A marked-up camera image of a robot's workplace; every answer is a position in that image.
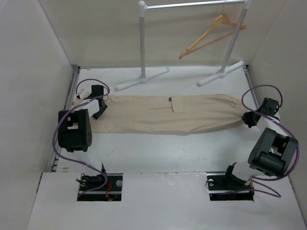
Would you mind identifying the wooden clothes hanger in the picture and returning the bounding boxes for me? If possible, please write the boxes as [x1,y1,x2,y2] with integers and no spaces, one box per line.
[178,0,246,60]

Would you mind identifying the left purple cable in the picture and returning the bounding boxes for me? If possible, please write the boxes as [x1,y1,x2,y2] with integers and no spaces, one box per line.
[52,78,111,201]

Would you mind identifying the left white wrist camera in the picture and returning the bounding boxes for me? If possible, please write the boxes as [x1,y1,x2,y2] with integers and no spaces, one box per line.
[76,89,91,100]

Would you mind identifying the white clothes rack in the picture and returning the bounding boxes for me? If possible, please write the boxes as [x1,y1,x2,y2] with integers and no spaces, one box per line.
[115,0,252,91]

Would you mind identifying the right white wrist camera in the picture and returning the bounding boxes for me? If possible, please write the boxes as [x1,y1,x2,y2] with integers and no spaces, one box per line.
[274,113,281,120]

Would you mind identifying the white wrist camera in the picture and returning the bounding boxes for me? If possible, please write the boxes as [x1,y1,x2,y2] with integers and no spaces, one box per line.
[76,89,91,100]
[274,113,281,120]

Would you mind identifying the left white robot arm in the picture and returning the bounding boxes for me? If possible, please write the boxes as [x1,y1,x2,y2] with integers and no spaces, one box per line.
[52,82,110,193]

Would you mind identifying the beige trousers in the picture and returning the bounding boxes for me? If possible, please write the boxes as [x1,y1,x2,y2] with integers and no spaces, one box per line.
[91,94,247,135]

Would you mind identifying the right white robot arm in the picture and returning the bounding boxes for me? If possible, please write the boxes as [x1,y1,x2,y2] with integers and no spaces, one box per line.
[206,98,299,200]

